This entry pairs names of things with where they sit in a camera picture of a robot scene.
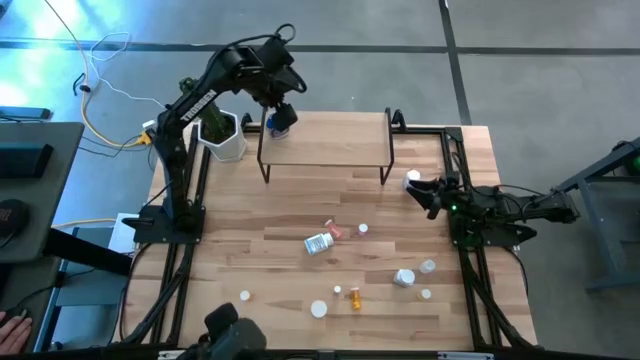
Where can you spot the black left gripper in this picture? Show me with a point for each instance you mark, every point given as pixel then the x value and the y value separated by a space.
pixel 280 75

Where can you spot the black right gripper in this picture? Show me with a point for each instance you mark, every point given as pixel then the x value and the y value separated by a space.
pixel 457 200

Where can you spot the white medicine bottle blue label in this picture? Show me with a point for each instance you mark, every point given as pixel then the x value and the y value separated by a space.
pixel 412 175

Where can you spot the blue Tums bottle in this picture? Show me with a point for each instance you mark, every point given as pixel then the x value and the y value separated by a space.
pixel 274 132

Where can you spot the translucent white bottle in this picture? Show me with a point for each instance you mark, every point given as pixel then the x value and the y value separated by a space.
pixel 427 266

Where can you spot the small pink bottle white cap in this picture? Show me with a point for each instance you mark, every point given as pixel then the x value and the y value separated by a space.
pixel 363 229

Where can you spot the white medicine bottle wide cap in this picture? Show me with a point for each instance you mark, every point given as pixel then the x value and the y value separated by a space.
pixel 404 277

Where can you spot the short yellow bottle white cap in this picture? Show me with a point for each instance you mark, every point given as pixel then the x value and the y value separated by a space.
pixel 425 294

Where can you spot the small pink item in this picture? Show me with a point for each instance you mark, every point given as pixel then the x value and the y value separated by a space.
pixel 334 230

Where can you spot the long amber bottle white cap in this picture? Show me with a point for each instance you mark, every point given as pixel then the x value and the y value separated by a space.
pixel 355 300

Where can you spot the thin vial white cap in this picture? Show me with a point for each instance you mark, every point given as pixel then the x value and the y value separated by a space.
pixel 337 289

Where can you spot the wide amber bottle white cap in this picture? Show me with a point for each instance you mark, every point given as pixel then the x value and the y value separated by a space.
pixel 318 309

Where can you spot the small amber bottle white cap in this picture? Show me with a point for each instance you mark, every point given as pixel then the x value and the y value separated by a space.
pixel 244 295

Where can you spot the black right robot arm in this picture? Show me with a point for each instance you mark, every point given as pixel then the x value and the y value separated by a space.
pixel 530 207

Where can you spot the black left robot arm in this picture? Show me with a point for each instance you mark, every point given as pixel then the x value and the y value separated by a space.
pixel 172 150

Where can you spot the large white medicine bottle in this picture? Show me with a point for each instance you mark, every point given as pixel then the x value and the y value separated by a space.
pixel 317 244

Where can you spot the green cactus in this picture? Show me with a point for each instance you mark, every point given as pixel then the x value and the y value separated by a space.
pixel 215 125

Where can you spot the white hexagonal plant pot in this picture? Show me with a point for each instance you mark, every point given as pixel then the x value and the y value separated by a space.
pixel 232 150

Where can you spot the white power adapter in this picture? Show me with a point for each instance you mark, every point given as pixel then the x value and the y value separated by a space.
pixel 149 123

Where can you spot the yellow plug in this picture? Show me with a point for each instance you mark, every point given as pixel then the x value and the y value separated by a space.
pixel 145 138

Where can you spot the grey metal cart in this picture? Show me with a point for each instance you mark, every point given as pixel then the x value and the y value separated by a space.
pixel 594 230

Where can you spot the grey desk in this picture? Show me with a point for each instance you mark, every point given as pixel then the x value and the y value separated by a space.
pixel 60 132

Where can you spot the dark grey bulky object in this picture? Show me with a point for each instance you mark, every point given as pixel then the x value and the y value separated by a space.
pixel 235 335

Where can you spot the dark flat device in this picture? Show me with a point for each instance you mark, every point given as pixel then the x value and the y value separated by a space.
pixel 25 113

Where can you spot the black desk bar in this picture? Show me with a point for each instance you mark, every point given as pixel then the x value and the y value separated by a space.
pixel 90 252

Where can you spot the black rectangular box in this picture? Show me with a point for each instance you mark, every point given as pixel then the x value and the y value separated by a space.
pixel 25 160

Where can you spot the black round cap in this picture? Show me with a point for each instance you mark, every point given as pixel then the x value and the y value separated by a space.
pixel 12 220

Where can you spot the black computer mouse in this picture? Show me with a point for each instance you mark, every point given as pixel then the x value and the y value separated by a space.
pixel 17 312

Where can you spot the person's hand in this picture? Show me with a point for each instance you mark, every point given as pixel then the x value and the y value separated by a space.
pixel 15 335

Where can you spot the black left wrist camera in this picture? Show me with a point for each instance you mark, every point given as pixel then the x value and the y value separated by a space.
pixel 286 117

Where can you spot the black aluminium table frame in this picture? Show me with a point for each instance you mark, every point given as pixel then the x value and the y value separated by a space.
pixel 451 133

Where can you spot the wooden shelf black metal frame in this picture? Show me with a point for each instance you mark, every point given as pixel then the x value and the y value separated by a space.
pixel 330 140

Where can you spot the silver metal bracket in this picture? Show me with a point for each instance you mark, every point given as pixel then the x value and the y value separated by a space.
pixel 170 355
pixel 465 356

